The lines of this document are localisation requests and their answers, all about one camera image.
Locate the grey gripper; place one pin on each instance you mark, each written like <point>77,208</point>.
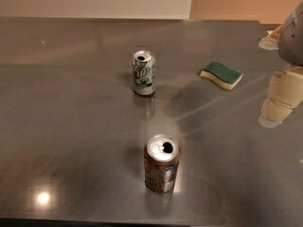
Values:
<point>294,38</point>

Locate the green yellow sponge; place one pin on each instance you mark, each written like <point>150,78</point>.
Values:
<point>221,75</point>

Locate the orange brown soda can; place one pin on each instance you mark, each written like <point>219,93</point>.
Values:
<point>162,155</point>

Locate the white green 7up can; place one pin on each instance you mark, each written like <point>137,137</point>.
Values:
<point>144,72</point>

